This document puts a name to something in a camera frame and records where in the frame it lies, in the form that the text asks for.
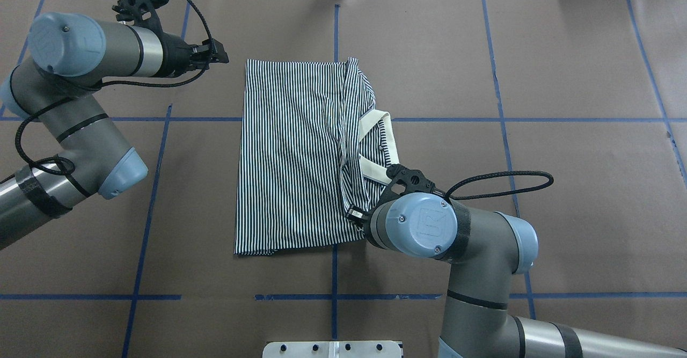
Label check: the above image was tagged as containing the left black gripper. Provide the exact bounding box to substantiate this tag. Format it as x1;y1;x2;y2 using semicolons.
160;33;230;78

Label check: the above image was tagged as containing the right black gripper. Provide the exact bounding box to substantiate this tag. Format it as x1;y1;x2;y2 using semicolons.
346;206;376;229

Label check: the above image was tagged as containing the striped polo shirt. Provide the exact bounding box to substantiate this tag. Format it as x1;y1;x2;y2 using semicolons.
234;57;400;255

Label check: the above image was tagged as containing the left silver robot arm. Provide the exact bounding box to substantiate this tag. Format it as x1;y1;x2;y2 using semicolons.
2;12;229;249

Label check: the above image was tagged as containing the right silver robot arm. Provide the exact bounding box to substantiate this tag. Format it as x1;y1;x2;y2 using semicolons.
346;193;685;357

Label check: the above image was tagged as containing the white metal base plate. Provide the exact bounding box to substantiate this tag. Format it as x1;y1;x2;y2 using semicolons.
262;340;405;357

